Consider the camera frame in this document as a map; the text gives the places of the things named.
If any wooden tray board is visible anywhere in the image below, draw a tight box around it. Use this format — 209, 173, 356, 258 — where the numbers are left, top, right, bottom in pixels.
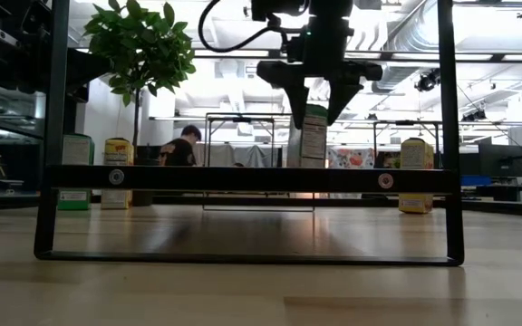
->
34, 0, 465, 267

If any dark lab workbench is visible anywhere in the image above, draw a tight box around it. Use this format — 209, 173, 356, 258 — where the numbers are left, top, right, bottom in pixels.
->
0, 85, 47, 216

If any blue tray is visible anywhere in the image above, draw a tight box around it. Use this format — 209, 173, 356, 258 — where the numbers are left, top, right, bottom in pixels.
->
459, 175, 493, 187

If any floral patterned cloth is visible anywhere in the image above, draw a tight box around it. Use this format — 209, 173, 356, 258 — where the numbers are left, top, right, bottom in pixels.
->
327, 147, 376, 200

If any black aluminium table frame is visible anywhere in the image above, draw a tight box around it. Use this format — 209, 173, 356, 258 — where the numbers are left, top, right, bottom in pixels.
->
0, 192, 522, 219

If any black computer monitor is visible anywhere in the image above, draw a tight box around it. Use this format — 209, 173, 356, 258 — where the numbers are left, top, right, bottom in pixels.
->
478, 143, 522, 178

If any yellow cereal box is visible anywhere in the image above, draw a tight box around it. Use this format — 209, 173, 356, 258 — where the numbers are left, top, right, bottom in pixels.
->
398, 137, 436, 215
101, 137, 135, 210

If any green cereal box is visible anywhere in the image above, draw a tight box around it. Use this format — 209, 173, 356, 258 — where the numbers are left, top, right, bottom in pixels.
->
286, 103, 329, 169
57, 133, 95, 212

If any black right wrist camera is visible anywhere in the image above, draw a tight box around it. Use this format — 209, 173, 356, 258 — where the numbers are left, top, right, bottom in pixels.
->
283, 35, 310, 63

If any grey cloth cover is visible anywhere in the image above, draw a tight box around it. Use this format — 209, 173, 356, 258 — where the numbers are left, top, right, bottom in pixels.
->
195, 143, 285, 168

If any person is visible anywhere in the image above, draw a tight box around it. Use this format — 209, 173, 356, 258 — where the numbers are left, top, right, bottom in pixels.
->
159, 124, 203, 168

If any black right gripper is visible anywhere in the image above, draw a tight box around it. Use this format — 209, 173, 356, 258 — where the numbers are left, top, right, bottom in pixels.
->
256, 17, 383, 130

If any black ceiling spotlight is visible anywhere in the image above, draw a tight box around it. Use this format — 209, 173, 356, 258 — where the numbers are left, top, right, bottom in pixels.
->
413, 67, 442, 93
461, 108, 488, 123

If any black looped cable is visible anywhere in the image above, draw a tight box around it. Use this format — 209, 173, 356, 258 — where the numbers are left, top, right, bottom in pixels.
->
197, 0, 289, 53

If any green leafy plant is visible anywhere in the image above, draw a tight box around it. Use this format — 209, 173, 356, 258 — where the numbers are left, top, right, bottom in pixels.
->
82, 0, 198, 159

